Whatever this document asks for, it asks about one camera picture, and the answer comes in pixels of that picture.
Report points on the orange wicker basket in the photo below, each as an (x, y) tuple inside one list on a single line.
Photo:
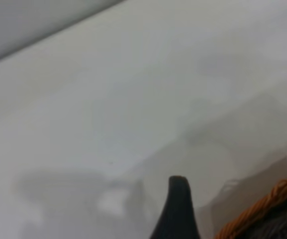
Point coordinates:
[(257, 211)]

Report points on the dark brown wicker basket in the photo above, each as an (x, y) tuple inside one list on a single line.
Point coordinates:
[(285, 221)]

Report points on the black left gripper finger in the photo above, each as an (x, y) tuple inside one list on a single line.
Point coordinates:
[(176, 211)]

